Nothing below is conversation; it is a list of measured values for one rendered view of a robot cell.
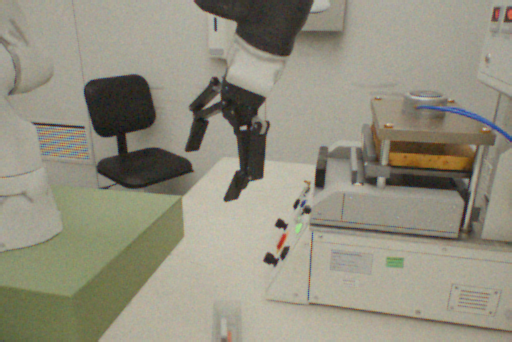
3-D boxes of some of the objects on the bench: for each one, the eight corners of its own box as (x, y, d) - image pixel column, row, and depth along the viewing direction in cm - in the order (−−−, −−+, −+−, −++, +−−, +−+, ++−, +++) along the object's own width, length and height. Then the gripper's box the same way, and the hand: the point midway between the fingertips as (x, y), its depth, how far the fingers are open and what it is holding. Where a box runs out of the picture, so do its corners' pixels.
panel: (284, 225, 114) (318, 169, 106) (265, 293, 87) (309, 223, 79) (278, 222, 114) (311, 165, 106) (257, 288, 87) (299, 218, 79)
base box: (500, 245, 105) (517, 181, 99) (576, 359, 71) (608, 272, 65) (286, 223, 116) (288, 164, 109) (261, 312, 82) (262, 234, 75)
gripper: (319, 119, 61) (264, 217, 74) (226, 32, 73) (192, 130, 86) (283, 123, 56) (231, 228, 69) (189, 30, 68) (160, 134, 81)
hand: (211, 169), depth 77 cm, fingers open, 13 cm apart
